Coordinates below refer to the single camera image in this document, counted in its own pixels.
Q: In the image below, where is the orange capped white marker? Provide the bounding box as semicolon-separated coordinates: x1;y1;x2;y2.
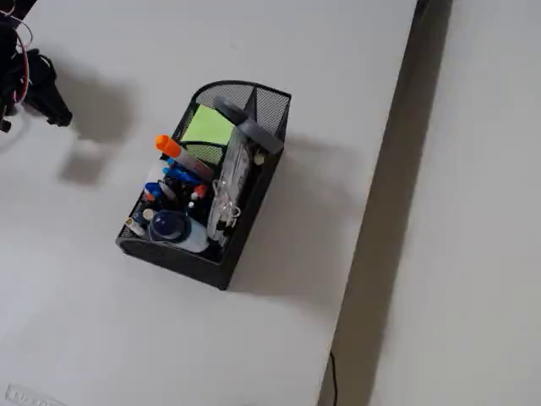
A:
155;134;214;181

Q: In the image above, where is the black mesh organizer tray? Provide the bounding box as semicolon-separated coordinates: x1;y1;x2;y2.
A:
115;79;292;292

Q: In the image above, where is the blue pen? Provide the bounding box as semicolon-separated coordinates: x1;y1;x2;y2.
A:
162;167;203;185

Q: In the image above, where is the green sticky note pad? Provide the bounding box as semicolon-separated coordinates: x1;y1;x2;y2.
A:
180;105;236;147

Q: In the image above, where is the blue capped glue bottle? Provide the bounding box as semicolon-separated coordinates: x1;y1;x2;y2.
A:
148;210;211;254

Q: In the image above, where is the clear plastic bag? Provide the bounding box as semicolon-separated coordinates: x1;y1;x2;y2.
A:
205;129;255;247

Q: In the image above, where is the white printed label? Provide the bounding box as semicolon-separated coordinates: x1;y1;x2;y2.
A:
3;382;58;406

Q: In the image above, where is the red white wire bundle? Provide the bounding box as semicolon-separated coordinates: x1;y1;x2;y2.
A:
0;6;35;105

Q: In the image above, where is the thin black cable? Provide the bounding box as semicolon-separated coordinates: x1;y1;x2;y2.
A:
328;349;340;406

